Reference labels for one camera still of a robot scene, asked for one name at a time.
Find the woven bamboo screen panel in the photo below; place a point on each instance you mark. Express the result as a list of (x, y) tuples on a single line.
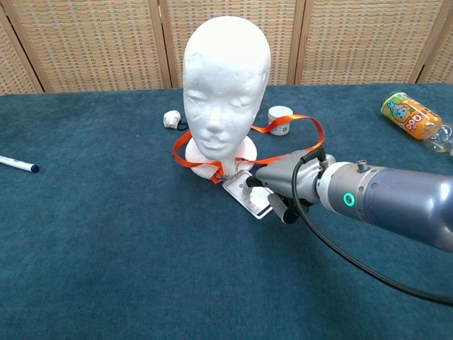
[(283, 42), (10, 71), (361, 42), (95, 42), (442, 63)]

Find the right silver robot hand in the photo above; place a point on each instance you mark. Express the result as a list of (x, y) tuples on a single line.
[(279, 177)]

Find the orange juice plastic bottle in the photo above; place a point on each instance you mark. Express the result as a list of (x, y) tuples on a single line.
[(410, 117)]

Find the white foam mannequin head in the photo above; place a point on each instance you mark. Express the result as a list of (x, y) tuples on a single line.
[(226, 71)]

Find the white marker with blue cap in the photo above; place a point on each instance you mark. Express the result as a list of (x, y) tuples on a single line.
[(21, 164)]

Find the small white toy figure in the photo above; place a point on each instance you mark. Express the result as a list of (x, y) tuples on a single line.
[(171, 118)]

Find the small white jar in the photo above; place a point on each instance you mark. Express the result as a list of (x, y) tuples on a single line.
[(281, 112)]

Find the teal carpet table cover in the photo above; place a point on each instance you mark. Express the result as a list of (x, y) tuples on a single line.
[(88, 230)]

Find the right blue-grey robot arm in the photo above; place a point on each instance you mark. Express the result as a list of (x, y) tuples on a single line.
[(407, 202)]

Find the white ID card holder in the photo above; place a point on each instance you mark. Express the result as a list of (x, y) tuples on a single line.
[(262, 209)]

